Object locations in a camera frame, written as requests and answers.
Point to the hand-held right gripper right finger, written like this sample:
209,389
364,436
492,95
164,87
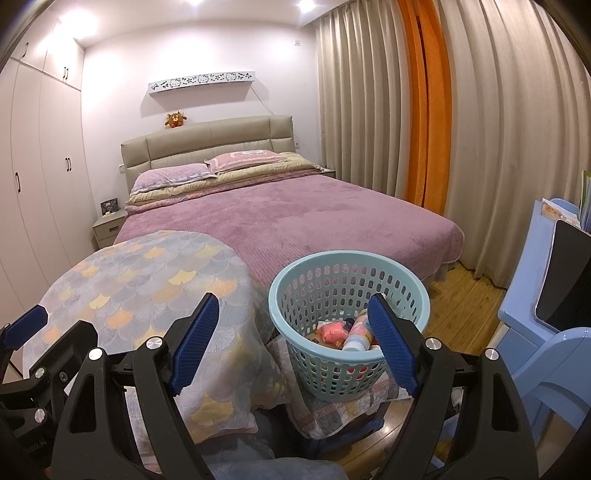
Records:
392,346

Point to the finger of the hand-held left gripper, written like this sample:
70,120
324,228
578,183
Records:
25,327
69,341

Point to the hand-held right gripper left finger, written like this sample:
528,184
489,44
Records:
194,344

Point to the light blue plastic basket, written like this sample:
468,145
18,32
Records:
300,295

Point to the white pink plastic bottle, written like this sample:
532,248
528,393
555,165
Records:
358,334

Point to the pink packet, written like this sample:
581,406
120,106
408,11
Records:
333,332

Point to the scallop print table cloth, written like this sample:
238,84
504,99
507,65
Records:
138,277

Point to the patchwork print stool cover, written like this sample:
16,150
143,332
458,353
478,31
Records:
332,415

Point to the grey nightstand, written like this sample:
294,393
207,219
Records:
328,172
107,230

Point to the light blue desk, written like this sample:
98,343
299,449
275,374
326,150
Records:
521,295

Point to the purple bed blanket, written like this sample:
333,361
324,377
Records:
300,217

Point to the light blue chair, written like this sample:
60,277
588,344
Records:
554,378

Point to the white wardrobe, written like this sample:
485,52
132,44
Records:
41,161

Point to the purple pillow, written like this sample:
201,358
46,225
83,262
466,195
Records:
171,177

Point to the beige folded quilt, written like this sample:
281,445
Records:
258,177

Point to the black tablet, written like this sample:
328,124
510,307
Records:
565,277

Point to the pink pillow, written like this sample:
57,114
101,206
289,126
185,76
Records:
244,160

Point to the beige padded headboard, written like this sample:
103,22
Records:
207,138

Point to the brown plush toy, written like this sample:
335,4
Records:
176,121

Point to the orange curtain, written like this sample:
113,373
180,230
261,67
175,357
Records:
427,115

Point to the beige curtain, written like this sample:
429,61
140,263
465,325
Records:
517,138
360,92

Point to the ceiling spotlight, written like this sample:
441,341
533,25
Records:
305,4

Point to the white cutout wall shelf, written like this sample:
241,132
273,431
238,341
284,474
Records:
202,82

